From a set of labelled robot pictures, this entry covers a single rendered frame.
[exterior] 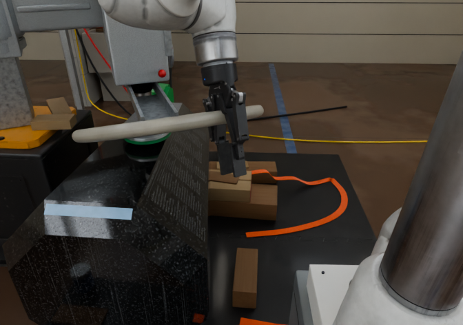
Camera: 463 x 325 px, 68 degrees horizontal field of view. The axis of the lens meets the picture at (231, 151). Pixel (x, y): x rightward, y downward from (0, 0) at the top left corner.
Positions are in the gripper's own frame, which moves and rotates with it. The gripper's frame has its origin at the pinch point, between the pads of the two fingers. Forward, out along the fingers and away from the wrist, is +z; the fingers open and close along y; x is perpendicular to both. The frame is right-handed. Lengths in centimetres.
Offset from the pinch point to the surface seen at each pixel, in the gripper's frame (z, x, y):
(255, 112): -9.3, -9.2, 1.3
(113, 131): -9.9, 21.4, 8.6
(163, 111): -13, -11, 56
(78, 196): 13, 21, 70
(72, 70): -72, -41, 343
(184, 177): 17, -24, 76
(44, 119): -18, 17, 145
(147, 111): -14, -6, 60
